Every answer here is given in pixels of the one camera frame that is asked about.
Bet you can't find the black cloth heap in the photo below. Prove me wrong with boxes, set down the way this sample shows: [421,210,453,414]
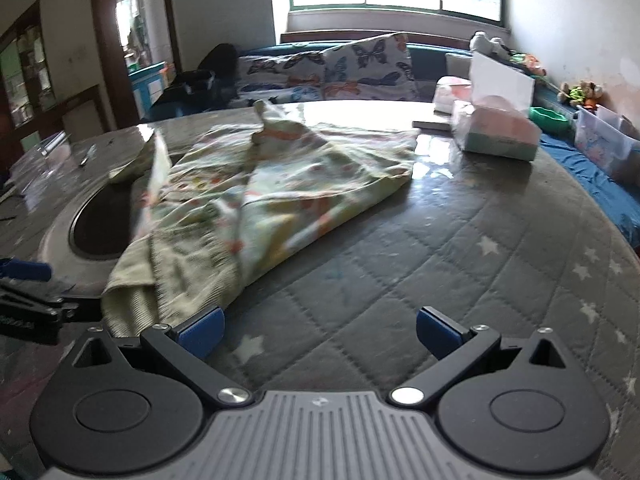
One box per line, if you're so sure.
[150,42,241,121]

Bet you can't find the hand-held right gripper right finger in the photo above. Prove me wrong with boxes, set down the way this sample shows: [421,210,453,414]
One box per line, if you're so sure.
[390,306,572,407]

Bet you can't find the brown wooden door frame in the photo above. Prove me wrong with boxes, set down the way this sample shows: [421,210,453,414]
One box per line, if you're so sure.
[89,0,181,131]

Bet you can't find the butterfly print pillow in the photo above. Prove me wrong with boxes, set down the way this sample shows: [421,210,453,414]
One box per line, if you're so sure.
[235,52,331,108]
[322,32,421,103]

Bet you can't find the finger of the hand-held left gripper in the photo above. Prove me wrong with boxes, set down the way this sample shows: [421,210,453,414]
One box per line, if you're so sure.
[0,257,81,346]

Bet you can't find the clear plastic storage box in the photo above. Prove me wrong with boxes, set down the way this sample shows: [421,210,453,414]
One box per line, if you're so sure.
[575,105,640,186]

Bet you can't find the green bowl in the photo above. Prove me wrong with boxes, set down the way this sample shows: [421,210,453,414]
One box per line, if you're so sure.
[529,106,571,136]

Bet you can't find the white and black plush toy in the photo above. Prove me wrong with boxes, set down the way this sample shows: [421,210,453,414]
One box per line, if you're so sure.
[470,31,511,58]

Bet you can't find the wooden glass cabinet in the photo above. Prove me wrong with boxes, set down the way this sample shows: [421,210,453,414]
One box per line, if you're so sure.
[0,0,56,131]

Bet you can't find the round black induction cooktop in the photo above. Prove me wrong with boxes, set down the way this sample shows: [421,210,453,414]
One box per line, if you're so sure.
[67,180,151,263]

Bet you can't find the blue cabinet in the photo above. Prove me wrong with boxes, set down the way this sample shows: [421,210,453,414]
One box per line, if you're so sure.
[129,60,168,121]

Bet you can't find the grey pillow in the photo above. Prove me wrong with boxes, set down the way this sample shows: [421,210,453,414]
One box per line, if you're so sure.
[444,51,473,81]

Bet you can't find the small colourful plush toy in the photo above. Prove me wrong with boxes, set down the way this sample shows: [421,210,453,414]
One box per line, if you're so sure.
[557,80,603,108]

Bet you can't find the pink and teal tissue pack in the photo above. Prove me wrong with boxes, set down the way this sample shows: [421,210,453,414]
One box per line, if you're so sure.
[450,95,543,162]

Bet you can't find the pale green patterned baby jacket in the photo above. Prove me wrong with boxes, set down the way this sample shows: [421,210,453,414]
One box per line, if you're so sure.
[102,100,421,338]

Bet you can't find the pink and green toy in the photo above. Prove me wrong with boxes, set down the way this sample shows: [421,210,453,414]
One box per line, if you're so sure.
[510,52,546,76]

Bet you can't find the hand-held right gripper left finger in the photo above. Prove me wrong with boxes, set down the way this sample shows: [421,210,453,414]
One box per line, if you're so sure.
[72,306,251,408]

